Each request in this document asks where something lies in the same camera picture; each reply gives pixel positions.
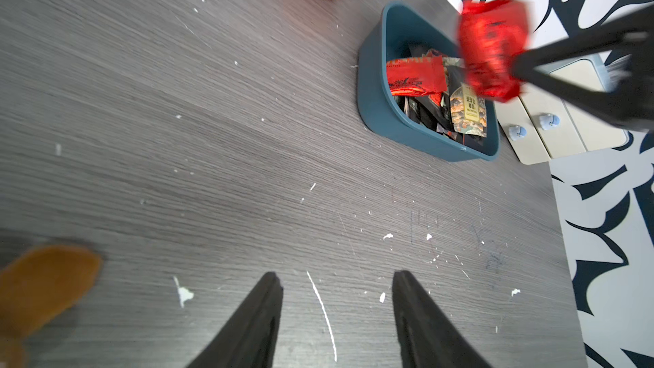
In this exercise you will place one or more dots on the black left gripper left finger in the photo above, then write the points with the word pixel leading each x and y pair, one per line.
pixel 250 336

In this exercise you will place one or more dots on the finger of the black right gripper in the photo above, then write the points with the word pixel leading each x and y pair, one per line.
pixel 625 45

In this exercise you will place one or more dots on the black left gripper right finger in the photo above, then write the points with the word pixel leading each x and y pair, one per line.
pixel 426 336

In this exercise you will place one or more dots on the red foil tea bag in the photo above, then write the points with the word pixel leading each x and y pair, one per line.
pixel 490 36

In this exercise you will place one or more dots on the yellow oolong tea bag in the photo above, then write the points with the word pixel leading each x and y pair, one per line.
pixel 468 112

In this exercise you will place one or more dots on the small red tea bag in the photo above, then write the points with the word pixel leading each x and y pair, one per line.
pixel 417 76

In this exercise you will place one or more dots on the teal plastic storage box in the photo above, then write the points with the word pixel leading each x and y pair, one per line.
pixel 399 27

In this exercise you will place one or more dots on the upper penguin drawer knob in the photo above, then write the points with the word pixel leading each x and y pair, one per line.
pixel 548 121

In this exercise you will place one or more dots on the penguin drawer knob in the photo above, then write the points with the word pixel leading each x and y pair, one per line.
pixel 548 121
pixel 517 132

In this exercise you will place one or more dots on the cream blue mini drawer cabinet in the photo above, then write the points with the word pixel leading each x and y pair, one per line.
pixel 578 132

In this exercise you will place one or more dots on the lower penguin drawer knob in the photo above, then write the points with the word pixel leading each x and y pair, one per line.
pixel 517 132

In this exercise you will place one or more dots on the brown white plush bear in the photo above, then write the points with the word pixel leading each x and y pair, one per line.
pixel 39 286

